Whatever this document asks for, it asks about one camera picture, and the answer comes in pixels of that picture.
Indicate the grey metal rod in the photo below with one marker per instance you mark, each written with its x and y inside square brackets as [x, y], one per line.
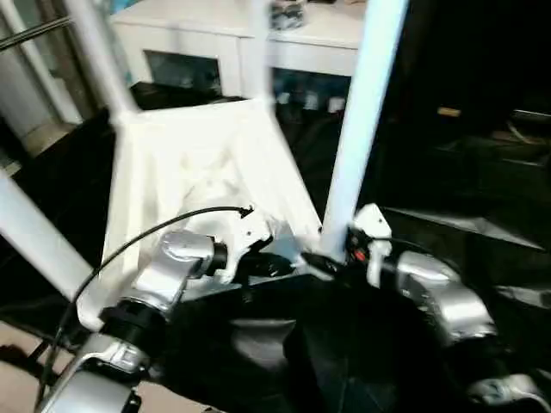
[34, 32]

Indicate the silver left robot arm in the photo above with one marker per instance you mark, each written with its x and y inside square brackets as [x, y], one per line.
[172, 266]

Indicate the white upright pipe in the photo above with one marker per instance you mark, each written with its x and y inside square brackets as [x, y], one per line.
[43, 64]

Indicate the grey curtain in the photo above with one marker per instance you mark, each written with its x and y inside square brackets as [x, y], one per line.
[64, 64]

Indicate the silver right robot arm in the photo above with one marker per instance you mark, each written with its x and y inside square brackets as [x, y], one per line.
[447, 292]

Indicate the white cabinet with glass doors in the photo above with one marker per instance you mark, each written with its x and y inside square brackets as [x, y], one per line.
[193, 34]

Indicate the black folding table frame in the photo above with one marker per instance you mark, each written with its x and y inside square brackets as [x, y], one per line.
[21, 359]

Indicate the black backdrop cloth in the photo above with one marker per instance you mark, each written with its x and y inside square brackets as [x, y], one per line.
[473, 51]

